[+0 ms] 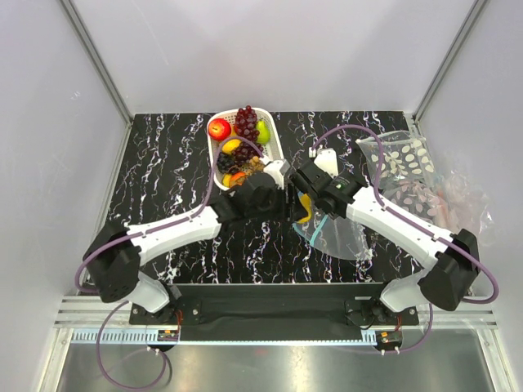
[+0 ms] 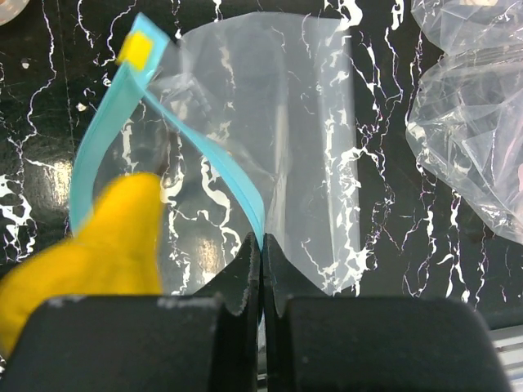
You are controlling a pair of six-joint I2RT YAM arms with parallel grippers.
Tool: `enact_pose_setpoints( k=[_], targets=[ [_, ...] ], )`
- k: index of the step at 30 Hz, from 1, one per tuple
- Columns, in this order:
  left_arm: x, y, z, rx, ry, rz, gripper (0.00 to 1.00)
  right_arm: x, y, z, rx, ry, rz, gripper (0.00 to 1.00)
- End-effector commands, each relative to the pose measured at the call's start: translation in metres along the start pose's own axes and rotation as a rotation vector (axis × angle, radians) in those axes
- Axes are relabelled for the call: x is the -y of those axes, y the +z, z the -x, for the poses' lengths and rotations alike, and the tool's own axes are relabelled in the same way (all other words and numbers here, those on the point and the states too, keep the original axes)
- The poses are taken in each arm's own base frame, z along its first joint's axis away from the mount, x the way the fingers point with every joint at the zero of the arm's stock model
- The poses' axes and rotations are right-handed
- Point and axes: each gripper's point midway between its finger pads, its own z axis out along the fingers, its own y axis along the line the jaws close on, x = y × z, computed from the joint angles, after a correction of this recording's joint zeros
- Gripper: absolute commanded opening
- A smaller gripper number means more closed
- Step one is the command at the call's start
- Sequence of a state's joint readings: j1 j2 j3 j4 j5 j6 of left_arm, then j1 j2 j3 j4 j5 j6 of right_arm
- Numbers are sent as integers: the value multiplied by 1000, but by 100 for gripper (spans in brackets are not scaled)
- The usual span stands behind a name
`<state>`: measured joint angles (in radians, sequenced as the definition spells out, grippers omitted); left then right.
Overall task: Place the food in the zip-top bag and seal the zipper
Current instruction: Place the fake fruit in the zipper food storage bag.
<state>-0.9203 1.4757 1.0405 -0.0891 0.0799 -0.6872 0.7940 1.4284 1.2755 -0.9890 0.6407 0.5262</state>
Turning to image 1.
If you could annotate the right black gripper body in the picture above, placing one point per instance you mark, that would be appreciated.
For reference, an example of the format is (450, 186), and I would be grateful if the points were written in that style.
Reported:
(315, 198)

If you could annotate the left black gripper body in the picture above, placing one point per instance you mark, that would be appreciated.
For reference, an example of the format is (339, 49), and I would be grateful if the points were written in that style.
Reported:
(276, 206)

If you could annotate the yellow pear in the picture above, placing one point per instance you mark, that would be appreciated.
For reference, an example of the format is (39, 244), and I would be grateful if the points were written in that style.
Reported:
(306, 203)

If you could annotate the clear zip top bag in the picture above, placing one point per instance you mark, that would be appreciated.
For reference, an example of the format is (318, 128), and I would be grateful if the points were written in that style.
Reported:
(340, 238)

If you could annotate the red grape bunch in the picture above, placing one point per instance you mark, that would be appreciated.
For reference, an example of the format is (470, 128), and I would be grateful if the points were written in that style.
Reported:
(245, 127)

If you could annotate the red apple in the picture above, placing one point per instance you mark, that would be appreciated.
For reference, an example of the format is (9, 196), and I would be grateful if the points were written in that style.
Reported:
(219, 129)

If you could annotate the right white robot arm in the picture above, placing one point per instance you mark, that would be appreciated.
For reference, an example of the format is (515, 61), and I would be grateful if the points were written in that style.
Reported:
(446, 274)

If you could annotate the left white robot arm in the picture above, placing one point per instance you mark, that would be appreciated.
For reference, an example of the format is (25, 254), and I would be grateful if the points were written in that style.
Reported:
(116, 256)

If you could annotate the bag of white slices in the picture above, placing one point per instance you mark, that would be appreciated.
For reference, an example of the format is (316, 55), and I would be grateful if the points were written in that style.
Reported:
(405, 160)

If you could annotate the bag of pink slices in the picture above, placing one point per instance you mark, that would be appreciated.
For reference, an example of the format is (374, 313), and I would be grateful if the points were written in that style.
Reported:
(418, 199)

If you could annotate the crumpled clear plastic bag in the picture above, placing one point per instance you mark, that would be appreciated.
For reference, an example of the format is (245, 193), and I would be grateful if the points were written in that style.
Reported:
(465, 206)

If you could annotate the orange fruit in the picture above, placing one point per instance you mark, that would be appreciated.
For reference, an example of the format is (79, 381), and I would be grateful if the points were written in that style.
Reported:
(237, 179)

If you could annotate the white perforated plastic basket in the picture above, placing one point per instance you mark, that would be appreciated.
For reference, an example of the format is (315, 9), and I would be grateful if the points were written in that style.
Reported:
(272, 150)

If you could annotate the dark purple grape bunch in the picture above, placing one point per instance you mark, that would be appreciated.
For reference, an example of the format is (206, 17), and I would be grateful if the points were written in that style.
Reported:
(226, 164)

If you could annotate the yellow lemon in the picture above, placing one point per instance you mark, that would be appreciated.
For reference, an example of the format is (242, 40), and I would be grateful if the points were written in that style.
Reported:
(230, 146)

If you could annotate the green pear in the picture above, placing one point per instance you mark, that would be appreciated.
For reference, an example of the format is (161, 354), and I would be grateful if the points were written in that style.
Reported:
(263, 133)

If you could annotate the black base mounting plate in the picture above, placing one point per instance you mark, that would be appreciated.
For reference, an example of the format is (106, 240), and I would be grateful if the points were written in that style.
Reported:
(344, 302)

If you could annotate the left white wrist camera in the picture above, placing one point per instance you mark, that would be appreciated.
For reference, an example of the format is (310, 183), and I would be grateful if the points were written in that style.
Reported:
(277, 171)

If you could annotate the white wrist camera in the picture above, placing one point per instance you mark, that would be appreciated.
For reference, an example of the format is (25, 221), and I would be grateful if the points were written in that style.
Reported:
(325, 159)
(277, 171)

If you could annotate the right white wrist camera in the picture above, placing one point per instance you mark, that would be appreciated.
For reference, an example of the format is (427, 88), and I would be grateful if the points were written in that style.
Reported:
(325, 159)

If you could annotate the aluminium frame rail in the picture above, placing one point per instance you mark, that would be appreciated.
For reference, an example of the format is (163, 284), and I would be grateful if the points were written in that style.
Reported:
(89, 312)

